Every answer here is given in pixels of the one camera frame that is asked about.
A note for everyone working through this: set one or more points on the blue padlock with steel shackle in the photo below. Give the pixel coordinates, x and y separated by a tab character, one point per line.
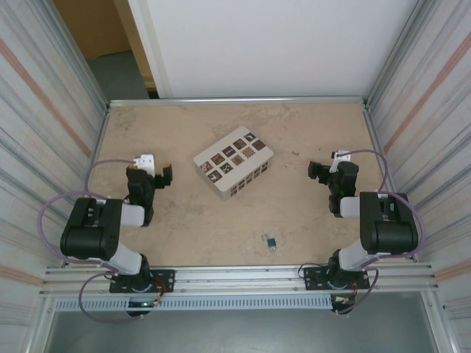
271	242

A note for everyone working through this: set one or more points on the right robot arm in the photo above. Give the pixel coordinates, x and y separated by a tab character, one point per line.
386	228

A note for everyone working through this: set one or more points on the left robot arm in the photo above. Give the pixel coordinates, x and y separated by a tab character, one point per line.
92	228

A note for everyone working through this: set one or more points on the white box with picture stickers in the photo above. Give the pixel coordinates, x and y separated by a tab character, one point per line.
235	154

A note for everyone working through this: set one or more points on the brown board panel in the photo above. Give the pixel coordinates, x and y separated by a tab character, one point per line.
99	25

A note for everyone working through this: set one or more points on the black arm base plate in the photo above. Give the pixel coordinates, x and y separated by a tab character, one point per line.
163	276
312	276

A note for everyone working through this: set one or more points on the aluminium table end rail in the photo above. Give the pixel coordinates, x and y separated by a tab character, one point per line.
239	100

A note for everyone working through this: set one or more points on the aluminium mounting rail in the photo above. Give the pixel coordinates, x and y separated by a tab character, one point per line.
239	279

